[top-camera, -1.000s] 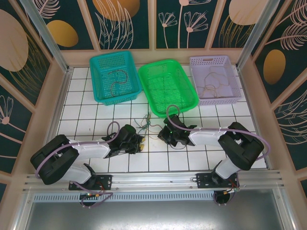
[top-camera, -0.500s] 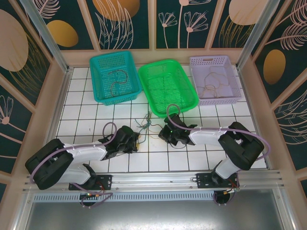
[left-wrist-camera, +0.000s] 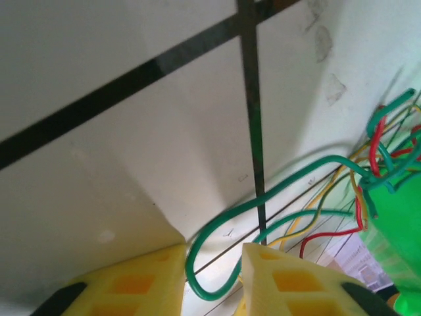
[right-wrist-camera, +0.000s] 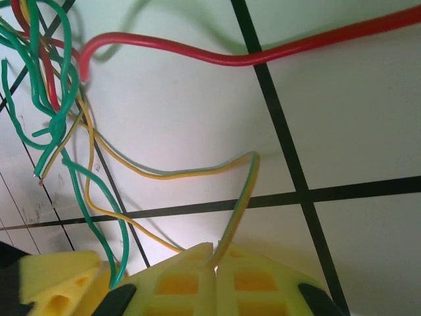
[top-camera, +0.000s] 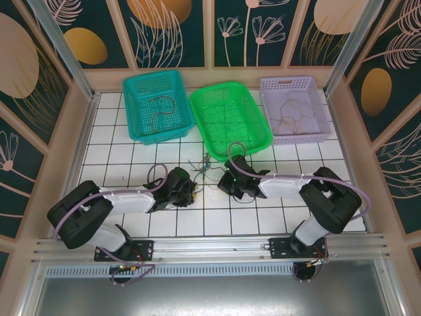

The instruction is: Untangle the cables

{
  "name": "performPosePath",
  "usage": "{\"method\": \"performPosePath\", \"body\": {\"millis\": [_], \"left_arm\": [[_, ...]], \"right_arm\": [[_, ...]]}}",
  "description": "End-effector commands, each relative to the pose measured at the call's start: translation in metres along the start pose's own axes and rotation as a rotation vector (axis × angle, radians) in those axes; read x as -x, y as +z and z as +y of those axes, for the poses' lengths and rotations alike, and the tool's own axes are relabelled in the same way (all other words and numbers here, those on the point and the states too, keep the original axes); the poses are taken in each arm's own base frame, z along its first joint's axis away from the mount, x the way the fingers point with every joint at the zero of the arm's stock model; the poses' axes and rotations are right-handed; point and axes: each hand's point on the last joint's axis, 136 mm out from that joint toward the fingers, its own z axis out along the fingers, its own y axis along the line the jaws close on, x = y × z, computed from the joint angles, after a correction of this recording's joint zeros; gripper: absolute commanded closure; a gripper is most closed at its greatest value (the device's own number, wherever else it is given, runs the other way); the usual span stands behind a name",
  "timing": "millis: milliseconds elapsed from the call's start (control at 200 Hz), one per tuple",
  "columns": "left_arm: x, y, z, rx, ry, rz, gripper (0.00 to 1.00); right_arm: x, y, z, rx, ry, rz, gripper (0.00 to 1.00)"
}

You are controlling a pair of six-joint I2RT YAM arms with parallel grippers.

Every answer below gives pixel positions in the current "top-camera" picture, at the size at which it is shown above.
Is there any red cable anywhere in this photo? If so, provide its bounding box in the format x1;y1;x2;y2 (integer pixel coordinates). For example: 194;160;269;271
147;95;178;130

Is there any lavender plastic basket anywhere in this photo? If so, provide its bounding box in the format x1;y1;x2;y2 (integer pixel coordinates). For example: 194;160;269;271
259;75;332;146

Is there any green cable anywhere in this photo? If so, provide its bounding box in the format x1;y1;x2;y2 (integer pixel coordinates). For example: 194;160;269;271
187;159;211;185
197;151;215;176

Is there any aluminium corner post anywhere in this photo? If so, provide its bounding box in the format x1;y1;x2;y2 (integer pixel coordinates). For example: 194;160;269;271
26;0;101;101
324;0;384;96

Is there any thin black right gripper cable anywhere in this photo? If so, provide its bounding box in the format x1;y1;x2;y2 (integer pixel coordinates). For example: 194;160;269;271
234;193;262;205

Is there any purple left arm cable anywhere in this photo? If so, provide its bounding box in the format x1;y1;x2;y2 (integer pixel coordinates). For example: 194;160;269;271
51;163;169;287

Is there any green plastic basket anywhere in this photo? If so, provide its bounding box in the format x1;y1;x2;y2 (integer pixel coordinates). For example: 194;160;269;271
189;80;274;163

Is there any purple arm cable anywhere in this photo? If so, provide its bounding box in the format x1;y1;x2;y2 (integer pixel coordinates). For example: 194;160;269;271
51;163;169;287
227;141;368;284

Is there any slotted grey cable duct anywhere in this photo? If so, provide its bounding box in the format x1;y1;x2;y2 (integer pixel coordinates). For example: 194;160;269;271
44;264;384;278

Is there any teal plastic basket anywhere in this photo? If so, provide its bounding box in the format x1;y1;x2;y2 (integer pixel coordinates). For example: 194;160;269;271
122;69;195;146

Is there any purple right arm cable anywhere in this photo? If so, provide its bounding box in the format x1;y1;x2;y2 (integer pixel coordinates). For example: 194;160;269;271
227;141;368;284

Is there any grey metal sheet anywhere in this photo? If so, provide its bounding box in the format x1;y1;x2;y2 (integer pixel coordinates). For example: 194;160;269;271
31;275;407;316

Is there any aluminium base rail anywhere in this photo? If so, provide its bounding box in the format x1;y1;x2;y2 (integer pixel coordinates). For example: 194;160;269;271
31;232;393;264

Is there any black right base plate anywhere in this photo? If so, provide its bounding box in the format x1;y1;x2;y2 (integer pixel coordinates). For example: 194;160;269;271
268;236;329;261

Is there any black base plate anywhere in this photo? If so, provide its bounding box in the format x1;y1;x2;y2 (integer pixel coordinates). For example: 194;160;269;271
93;239;155;263
268;236;329;261

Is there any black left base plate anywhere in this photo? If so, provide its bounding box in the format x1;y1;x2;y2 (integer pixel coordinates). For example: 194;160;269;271
93;239;155;263

